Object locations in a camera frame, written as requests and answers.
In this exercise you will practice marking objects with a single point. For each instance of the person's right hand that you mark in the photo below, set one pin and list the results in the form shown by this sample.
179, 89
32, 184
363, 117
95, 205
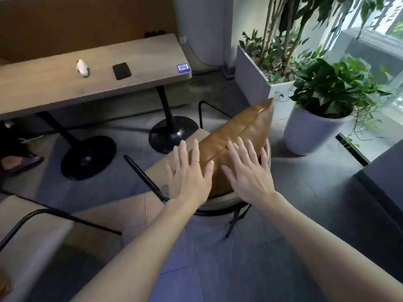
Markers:
252, 176

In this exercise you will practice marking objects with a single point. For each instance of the person's left hand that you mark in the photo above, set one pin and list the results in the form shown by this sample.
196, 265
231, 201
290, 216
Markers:
189, 182

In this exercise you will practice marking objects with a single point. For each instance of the grey chair black frame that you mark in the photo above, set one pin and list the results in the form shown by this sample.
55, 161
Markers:
31, 235
155, 174

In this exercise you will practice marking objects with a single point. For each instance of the brown leather cushion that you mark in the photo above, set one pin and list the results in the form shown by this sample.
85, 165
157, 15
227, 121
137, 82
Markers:
242, 128

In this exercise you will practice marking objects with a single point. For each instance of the person's right forearm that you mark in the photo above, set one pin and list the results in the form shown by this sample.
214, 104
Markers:
315, 248

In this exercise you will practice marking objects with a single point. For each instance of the person's left forearm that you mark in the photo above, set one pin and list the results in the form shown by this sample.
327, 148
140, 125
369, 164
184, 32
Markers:
141, 248

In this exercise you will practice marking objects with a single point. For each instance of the white round plant pot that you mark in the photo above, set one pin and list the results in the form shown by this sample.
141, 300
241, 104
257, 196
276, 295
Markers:
311, 132

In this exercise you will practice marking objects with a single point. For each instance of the grey rectangular planter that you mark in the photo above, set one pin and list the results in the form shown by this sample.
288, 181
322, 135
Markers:
255, 88

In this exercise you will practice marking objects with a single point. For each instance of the black floor power box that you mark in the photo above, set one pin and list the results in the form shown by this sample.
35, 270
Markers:
228, 70

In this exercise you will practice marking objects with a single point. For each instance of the tall green tree plant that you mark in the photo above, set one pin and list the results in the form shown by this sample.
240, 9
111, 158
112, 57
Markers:
277, 64

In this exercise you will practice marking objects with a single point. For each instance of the blue square sticker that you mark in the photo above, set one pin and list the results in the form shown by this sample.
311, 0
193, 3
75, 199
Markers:
183, 67

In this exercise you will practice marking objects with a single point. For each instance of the green leafy plant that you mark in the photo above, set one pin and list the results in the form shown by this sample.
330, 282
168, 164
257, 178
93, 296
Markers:
327, 84

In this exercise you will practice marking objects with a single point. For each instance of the black smartphone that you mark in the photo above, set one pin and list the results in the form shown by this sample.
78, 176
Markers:
121, 71

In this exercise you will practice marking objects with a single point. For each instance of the dark grey furniture piece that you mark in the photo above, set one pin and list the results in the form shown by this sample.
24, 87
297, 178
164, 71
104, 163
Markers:
384, 185

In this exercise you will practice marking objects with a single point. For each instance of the black bag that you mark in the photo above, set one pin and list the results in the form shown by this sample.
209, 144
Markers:
157, 33

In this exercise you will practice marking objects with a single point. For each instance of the white game controller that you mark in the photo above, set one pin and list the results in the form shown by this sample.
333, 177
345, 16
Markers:
83, 68

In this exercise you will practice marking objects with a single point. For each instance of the glass window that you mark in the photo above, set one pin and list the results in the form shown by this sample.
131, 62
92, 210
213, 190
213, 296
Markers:
398, 91

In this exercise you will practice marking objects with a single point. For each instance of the rectangular wooden table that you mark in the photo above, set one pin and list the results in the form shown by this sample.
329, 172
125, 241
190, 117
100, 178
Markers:
47, 81

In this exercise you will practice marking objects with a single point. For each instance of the brown leather bench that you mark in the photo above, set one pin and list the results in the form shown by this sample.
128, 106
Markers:
78, 21

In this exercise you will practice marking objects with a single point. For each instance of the white wall socket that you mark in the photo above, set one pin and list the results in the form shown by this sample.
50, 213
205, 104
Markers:
182, 39

